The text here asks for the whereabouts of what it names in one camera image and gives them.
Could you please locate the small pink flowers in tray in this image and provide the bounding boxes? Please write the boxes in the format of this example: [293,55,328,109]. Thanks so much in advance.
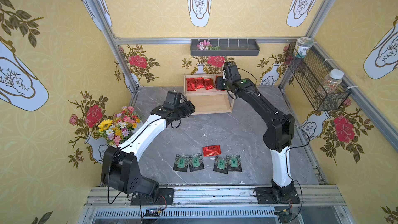
[197,40,220,50]

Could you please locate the small circuit board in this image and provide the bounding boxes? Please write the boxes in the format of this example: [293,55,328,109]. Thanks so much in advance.
[145,208,162,218]
[274,210,292,224]

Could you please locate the grey wall tray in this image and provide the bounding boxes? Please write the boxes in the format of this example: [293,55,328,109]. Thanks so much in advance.
[190,38,260,56]

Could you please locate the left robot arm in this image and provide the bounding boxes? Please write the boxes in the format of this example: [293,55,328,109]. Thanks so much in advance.
[101,90,195,203]

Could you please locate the green tea bag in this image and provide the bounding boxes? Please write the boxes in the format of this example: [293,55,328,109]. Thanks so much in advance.
[189,153,204,172]
[213,155,228,174]
[173,154,189,172]
[226,155,243,172]

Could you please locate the red tea bag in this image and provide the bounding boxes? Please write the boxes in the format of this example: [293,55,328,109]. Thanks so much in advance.
[204,78,215,90]
[215,76,225,91]
[195,77,205,90]
[203,145,221,157]
[186,78,197,91]

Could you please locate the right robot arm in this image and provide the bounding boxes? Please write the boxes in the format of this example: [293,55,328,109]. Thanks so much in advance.
[220,62,295,201]

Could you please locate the clear jar white lid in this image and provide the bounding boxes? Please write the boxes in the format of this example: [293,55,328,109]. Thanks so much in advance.
[318,69,345,95]

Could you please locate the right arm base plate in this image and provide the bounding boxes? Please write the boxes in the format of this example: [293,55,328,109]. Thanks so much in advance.
[255,187,301,204]

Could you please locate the small circuit board left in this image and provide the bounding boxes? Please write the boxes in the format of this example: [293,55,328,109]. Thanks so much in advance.
[145,208,162,218]

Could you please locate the black wire wall basket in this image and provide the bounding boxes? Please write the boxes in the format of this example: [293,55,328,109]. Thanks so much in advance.
[286,43,351,112]

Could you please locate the small circuit board right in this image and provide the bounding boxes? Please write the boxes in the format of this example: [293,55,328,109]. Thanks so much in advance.
[274,210,292,224]

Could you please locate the artificial flower bouquet in vase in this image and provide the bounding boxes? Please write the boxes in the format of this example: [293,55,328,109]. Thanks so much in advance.
[97,106,142,148]

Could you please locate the jar with patterned lid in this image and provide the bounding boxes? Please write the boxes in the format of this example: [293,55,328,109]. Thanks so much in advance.
[293,37,314,58]

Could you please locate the wooden two-tier shelf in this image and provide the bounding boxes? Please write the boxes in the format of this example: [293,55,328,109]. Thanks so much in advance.
[183,74,234,115]

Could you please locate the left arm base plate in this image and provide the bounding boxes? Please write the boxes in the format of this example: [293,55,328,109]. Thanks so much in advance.
[131,188,174,206]

